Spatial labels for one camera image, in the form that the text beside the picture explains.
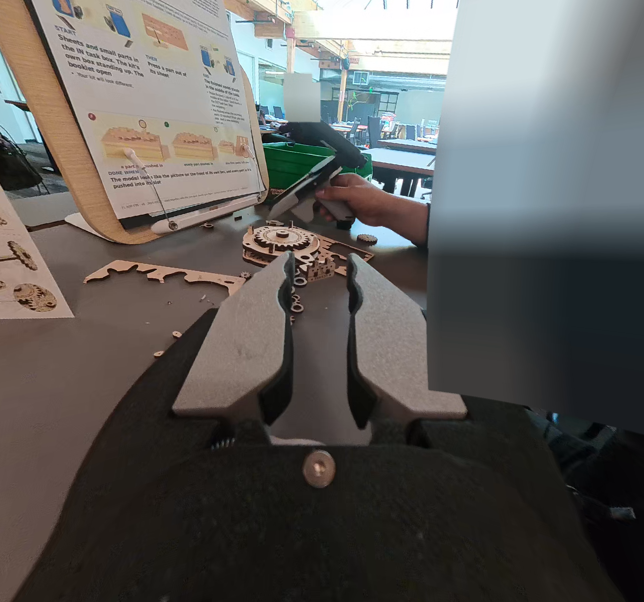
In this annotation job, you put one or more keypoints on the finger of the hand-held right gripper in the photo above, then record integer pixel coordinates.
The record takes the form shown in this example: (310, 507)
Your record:
(294, 199)
(319, 169)

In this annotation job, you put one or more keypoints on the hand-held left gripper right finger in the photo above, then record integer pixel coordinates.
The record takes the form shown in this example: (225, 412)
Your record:
(397, 350)

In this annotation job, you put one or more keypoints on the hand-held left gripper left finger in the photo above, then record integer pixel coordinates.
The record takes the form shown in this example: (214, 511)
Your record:
(236, 350)

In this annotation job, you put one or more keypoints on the wooden gear model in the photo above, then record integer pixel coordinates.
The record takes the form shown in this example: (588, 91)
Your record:
(279, 240)

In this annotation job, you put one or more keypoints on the wooden cogwheel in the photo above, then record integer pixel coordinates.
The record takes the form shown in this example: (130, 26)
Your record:
(367, 239)

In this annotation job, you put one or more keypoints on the assembly booklet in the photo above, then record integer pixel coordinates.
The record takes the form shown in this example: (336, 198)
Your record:
(25, 260)

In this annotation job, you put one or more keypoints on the person's right hand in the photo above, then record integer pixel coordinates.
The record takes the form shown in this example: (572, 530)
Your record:
(367, 199)

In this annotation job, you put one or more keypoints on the green plastic bin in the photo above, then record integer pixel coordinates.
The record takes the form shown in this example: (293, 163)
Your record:
(292, 169)

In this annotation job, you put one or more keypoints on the grey background table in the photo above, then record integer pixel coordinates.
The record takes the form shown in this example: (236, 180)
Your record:
(402, 159)

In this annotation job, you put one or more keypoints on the white page holder bar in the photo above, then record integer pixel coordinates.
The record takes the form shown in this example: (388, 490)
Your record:
(211, 212)

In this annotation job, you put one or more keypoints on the printed instruction sheet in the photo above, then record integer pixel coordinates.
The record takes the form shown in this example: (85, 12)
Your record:
(151, 109)

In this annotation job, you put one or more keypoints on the wooden document stand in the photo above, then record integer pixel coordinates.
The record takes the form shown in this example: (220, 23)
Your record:
(35, 109)

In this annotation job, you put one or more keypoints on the dark bag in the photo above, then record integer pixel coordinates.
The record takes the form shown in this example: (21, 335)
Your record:
(17, 164)

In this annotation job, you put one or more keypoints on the curved wooden frame offcut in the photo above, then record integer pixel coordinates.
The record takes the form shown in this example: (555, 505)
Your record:
(211, 280)

